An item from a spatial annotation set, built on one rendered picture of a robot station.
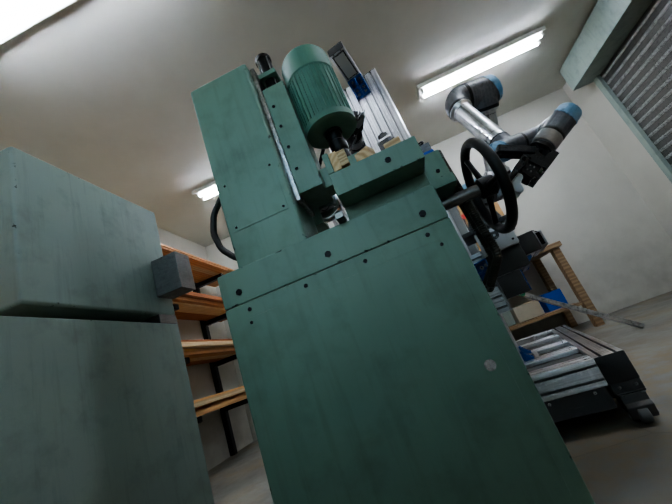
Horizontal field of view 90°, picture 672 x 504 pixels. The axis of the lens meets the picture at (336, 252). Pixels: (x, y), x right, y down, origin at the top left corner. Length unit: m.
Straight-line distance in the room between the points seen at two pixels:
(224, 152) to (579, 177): 4.45
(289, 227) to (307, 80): 0.51
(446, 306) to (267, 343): 0.41
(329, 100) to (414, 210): 0.52
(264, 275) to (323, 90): 0.64
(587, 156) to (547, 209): 0.82
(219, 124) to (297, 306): 0.70
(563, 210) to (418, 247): 4.12
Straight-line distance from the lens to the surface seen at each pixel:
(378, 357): 0.75
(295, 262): 0.81
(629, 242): 4.97
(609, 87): 4.97
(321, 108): 1.14
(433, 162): 1.03
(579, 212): 4.88
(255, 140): 1.13
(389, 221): 0.78
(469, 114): 1.48
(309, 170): 1.06
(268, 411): 0.83
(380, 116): 2.14
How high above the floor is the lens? 0.50
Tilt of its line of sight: 17 degrees up
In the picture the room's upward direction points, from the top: 21 degrees counter-clockwise
